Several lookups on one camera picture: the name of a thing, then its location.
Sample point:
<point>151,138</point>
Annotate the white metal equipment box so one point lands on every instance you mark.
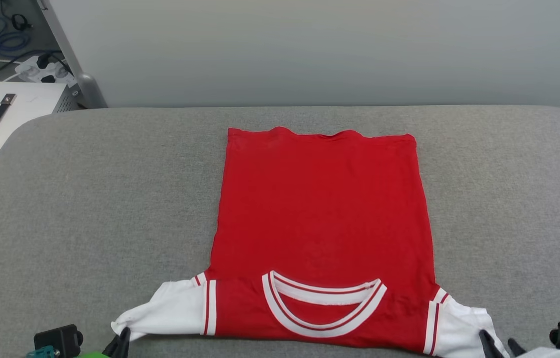
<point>26,104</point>

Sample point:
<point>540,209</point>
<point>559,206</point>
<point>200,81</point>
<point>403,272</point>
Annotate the black power plug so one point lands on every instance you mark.
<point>43,60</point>

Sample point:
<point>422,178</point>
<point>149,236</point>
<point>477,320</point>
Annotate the red and white jersey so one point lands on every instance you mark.
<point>324,209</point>

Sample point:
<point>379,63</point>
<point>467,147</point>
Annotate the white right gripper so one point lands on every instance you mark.
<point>543,354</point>

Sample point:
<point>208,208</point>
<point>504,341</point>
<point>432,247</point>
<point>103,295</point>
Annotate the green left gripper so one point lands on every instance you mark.
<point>91,355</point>

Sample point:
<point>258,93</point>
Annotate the aluminium frame post with foot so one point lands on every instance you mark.
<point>68,54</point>

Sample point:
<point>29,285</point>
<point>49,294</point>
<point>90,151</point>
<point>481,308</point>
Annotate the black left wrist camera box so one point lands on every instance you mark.
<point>58,338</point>

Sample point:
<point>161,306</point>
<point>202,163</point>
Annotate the white partition panel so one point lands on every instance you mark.
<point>309,49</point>

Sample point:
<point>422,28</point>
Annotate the white power strip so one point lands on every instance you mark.
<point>36,74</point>

